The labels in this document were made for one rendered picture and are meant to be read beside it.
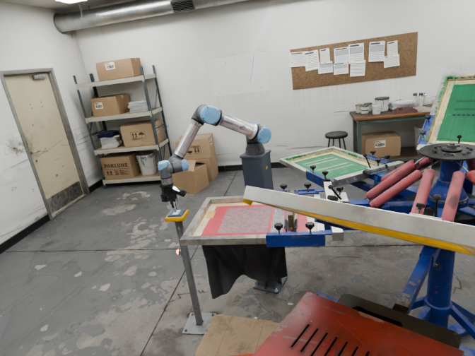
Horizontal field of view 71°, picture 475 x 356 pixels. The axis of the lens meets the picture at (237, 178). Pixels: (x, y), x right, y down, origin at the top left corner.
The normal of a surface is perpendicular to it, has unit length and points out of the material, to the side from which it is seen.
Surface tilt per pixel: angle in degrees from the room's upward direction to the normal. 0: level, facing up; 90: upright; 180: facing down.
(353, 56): 87
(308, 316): 0
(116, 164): 90
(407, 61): 90
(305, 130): 90
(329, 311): 0
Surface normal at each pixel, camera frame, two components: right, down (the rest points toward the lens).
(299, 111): -0.18, 0.35
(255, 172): -0.47, 0.35
